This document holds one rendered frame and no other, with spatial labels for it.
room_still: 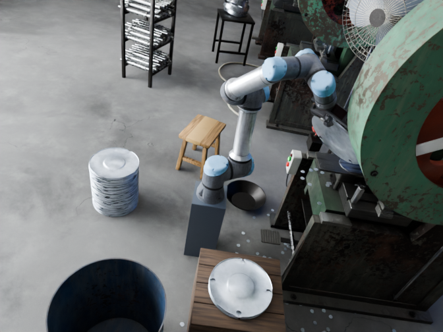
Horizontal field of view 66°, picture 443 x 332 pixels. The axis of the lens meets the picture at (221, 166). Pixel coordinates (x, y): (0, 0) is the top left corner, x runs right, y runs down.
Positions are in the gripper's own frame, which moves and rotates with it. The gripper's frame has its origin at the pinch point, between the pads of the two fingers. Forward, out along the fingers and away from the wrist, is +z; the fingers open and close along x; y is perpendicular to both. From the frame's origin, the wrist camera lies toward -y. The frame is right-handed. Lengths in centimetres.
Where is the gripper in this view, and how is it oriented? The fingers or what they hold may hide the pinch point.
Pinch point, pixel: (333, 123)
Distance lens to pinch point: 149.7
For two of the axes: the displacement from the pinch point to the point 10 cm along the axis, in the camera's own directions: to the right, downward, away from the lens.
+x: -5.8, 8.1, -0.1
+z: 3.4, 2.6, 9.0
